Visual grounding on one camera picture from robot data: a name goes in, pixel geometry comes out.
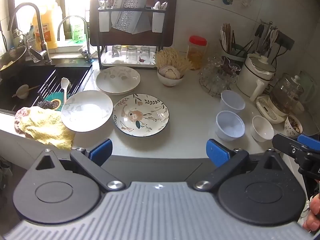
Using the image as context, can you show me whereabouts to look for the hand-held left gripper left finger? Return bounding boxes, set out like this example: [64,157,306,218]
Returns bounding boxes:
[34,138,126,191]

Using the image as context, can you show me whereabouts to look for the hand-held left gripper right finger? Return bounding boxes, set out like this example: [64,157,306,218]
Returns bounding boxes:
[194,138,288,191]

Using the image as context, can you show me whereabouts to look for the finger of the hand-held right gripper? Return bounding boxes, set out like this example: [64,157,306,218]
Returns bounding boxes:
[297,134,320,152]
[272,133,316,161]

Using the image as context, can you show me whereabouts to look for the pale blue plastic bowl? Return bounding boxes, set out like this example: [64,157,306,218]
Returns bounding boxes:
[215,110,246,141]
[220,90,246,116]

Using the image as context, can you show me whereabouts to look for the white plate grey leaf print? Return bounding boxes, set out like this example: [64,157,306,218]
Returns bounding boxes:
[61,90,114,133]

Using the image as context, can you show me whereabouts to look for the floral plate dark rim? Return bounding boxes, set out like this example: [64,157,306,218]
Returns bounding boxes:
[113,94,170,138]

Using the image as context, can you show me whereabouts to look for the person's right hand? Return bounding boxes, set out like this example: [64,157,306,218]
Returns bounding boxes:
[303,196,320,233]

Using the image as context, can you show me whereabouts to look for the small patterned bowl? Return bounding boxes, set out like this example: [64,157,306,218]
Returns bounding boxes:
[284,114,304,138]

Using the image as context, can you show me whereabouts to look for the white ceramic bowl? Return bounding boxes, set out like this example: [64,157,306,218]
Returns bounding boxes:
[251,115,275,143]

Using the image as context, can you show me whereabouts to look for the glass kettle on cream base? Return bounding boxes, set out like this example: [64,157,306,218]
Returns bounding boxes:
[255,73,305,125]

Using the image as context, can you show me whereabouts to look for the pale green kettle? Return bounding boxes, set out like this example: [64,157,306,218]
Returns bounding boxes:
[298,70,317,106]

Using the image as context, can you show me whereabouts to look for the yellow dish cloth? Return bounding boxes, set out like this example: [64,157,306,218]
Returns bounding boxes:
[18,106,76,151]

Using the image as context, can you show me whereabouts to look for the teal scrubbing pad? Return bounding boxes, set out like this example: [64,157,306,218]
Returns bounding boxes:
[47,92,66,111]

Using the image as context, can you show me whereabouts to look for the white plate beige leaf print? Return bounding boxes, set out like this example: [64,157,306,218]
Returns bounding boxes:
[96,67,141,96]

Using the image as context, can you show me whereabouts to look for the roll-up sink drying rack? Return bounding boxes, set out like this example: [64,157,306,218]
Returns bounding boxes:
[35,67,91,106]

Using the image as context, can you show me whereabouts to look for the white plastic spoon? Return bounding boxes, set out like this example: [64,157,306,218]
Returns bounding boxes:
[60,77,70,104]

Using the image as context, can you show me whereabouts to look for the white electric stew pot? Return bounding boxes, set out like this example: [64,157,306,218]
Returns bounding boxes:
[236,53,277,103]

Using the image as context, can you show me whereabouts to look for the glass cups on tray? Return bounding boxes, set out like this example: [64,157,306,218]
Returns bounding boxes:
[200,56,242,91]

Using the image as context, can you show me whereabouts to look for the white bowl holding garlic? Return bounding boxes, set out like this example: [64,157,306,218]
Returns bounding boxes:
[157,69,185,88]

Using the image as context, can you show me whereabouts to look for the pink knitted cloth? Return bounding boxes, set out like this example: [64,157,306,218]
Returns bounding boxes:
[14,107,32,134]

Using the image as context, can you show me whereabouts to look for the white rack drip tray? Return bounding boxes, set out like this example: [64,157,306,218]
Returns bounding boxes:
[101,51,158,67]

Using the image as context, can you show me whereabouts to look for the garlic bulb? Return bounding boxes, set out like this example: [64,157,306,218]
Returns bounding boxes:
[159,65,181,79]

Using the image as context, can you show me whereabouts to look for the black dish rack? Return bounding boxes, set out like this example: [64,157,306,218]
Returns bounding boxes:
[89,0,178,71]

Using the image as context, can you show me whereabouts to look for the small bowl with chopsticks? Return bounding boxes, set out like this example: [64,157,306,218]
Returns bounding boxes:
[12,83,38,99]

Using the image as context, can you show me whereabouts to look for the dark green chopstick holder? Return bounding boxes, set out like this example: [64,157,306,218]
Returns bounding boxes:
[219,40,247,67]

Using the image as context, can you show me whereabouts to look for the red lid plastic jar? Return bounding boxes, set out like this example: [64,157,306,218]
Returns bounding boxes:
[187,35,209,71]

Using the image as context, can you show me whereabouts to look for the clear drinking glass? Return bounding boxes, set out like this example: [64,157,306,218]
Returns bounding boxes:
[111,45,122,59]
[139,45,151,63]
[126,45,138,63]

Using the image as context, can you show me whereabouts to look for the black kitchen sink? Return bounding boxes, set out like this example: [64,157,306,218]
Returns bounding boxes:
[0,59,93,116]

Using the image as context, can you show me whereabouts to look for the hanging kitchen utensils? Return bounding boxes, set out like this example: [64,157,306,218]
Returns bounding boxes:
[254,21,279,53]

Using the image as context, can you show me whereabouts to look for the bundle of chopsticks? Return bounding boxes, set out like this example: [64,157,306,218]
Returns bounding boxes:
[220,23,236,53]

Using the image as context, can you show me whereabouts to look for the green label bottle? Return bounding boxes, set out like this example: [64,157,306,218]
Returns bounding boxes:
[70,15,87,42]

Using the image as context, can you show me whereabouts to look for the chrome gooseneck faucet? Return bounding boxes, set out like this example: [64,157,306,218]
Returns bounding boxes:
[57,15,93,63]

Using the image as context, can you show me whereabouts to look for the dark wok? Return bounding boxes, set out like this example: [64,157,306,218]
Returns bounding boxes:
[0,45,28,79]

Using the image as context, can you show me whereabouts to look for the white utensil cup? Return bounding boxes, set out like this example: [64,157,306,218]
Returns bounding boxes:
[98,11,111,33]
[151,10,166,33]

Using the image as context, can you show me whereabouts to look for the orange detergent bottle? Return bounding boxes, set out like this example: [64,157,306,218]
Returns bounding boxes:
[32,5,58,51]

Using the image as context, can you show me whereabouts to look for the dark brown cutting board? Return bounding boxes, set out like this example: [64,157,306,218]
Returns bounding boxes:
[89,0,178,47]

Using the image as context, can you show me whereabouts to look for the dark tall kitchen faucet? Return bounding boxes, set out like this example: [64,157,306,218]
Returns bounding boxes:
[7,2,52,64]

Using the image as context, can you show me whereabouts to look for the silver patterned metal board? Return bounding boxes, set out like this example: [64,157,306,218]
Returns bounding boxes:
[111,0,153,35]

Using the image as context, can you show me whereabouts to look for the black wall power strip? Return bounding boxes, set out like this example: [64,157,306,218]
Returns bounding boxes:
[275,31,295,50]

